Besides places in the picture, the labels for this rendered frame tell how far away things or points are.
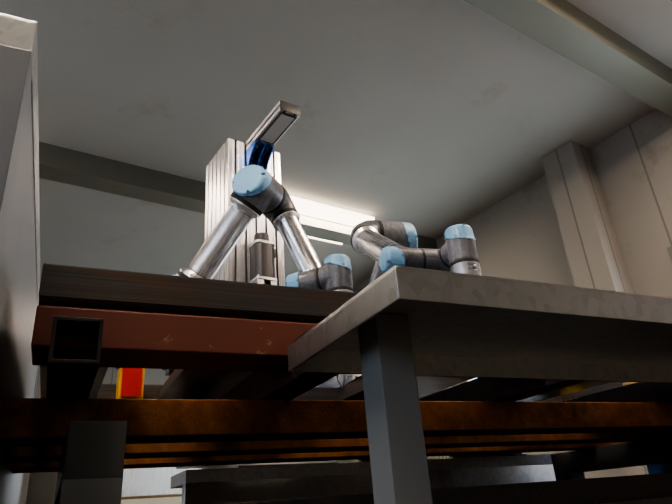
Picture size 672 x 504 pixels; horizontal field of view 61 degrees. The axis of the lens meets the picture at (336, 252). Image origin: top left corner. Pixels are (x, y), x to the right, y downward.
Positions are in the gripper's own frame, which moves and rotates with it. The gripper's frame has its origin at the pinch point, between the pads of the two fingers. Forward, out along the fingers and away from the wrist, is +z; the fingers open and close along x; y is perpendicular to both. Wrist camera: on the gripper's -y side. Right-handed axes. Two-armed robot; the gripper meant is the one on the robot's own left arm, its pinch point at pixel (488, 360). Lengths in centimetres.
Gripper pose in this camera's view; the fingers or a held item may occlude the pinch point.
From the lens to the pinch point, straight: 144.2
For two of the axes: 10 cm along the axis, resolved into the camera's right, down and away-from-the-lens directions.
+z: 0.7, 9.1, -4.1
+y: -9.1, -1.1, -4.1
